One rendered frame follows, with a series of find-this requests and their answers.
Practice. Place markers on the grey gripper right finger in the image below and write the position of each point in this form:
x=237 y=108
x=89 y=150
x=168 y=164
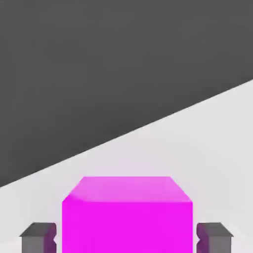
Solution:
x=215 y=239

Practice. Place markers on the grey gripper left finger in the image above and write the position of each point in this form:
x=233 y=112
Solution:
x=35 y=239

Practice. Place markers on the small magenta cube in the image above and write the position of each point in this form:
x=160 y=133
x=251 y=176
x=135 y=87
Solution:
x=126 y=221

